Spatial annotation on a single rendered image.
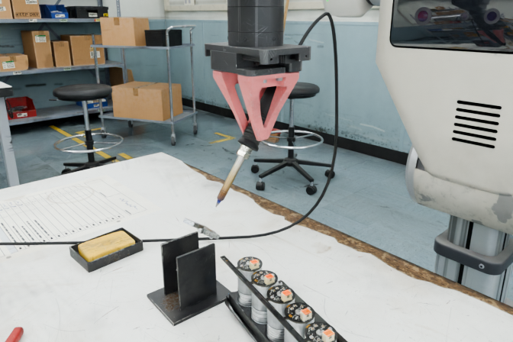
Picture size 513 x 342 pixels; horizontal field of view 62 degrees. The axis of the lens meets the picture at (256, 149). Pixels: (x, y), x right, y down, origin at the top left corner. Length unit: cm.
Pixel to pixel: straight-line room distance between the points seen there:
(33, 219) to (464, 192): 65
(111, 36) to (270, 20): 345
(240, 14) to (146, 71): 496
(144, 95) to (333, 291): 333
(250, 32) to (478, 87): 36
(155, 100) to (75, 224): 304
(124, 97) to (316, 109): 165
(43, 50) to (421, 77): 407
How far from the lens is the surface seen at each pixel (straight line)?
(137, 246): 59
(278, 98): 46
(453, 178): 71
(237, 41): 43
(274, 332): 41
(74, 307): 52
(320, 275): 54
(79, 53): 461
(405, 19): 71
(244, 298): 45
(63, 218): 72
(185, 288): 47
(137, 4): 533
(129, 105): 385
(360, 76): 342
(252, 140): 46
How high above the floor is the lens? 105
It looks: 17 degrees down
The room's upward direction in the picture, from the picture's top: straight up
